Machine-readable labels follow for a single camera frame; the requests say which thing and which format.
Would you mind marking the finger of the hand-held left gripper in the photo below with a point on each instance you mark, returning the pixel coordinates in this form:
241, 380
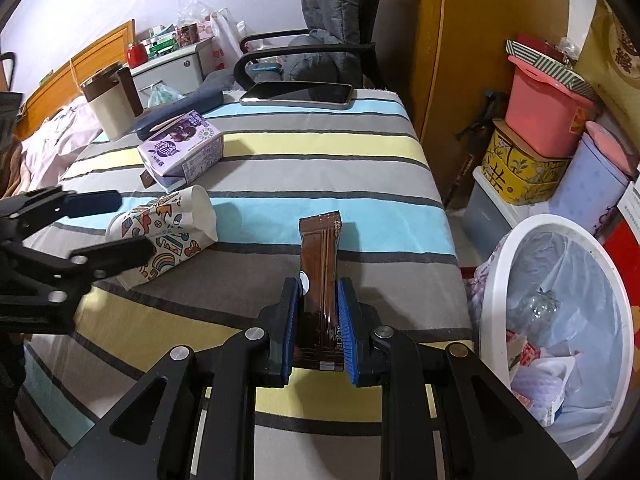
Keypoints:
95, 202
120, 257

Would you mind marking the black smartphone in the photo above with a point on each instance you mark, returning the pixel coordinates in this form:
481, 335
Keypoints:
300, 94

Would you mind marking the green and white box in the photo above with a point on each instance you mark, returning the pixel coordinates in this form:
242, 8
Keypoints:
162, 44

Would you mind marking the pale green plastic bag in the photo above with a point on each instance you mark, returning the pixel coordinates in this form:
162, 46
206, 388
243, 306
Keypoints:
162, 95

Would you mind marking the brown and beige thermos cup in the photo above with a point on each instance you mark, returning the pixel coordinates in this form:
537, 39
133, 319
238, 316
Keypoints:
112, 110

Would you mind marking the red can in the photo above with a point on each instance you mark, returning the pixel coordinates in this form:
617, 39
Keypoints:
136, 55

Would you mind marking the clear plastic storage box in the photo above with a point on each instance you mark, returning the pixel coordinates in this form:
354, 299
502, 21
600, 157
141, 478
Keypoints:
492, 215

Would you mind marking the dark red box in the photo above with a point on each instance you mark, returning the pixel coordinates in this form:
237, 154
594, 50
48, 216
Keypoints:
537, 47

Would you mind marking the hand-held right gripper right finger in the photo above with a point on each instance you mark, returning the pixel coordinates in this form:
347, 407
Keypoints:
347, 325

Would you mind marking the patterned small box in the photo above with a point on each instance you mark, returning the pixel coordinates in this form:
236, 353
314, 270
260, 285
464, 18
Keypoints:
187, 35

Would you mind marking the black tripod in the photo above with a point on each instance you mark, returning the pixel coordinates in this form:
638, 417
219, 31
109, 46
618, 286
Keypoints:
470, 160

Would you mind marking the black office chair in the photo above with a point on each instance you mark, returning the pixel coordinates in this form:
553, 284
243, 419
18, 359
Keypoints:
367, 10

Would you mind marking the yellow floral box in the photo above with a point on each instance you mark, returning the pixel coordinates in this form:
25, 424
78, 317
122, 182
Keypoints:
520, 170

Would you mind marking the stack of white boxes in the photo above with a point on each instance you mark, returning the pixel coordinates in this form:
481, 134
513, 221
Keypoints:
632, 205

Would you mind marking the colourful printed paper cup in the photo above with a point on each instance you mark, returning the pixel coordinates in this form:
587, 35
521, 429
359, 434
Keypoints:
170, 225

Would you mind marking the brown blanket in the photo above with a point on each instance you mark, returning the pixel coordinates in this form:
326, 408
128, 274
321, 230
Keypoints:
15, 172

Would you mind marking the white round waste bin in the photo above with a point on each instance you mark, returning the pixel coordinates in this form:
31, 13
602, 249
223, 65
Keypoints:
550, 224

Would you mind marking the yellow wooden wardrobe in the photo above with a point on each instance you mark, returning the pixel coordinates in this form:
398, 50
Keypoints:
475, 35

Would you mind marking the green striped flat box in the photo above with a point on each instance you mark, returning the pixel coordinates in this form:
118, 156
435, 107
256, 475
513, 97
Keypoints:
550, 72

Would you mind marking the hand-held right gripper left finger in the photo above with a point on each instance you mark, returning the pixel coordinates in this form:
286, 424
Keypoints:
292, 320

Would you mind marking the red and white carton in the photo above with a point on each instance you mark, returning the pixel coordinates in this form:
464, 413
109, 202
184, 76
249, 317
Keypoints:
519, 355

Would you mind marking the clear plastic bottle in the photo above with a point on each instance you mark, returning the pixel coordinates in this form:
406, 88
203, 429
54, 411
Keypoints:
537, 307

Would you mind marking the dark blue case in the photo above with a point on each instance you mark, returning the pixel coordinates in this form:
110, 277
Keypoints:
170, 115

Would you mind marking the grey bedside cabinet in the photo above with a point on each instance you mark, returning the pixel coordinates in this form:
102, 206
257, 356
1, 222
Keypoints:
170, 67

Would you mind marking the pink plastic storage bin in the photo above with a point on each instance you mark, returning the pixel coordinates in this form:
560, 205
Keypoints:
545, 110

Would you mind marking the gold paper bag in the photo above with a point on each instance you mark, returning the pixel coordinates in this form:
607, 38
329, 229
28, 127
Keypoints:
615, 60

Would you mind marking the pink bucket lid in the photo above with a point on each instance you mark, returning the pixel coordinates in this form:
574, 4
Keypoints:
610, 147

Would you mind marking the lavender bucket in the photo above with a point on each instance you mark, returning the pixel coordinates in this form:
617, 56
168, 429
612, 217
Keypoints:
590, 185

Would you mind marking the brown snack packet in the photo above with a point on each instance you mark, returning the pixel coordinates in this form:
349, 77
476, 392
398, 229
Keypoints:
320, 270

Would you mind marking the purple drink carton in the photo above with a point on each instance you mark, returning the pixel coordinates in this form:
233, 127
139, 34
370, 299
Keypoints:
175, 140

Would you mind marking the wooden headboard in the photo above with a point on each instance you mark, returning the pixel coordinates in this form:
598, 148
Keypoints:
75, 65

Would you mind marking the pink bed quilt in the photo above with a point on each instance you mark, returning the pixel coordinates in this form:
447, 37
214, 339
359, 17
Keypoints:
60, 135

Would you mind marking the white plastic bag red print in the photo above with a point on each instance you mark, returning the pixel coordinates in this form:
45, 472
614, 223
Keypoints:
227, 40

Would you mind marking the clear plastic bag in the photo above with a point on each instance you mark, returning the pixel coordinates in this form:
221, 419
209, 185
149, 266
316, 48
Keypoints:
197, 7

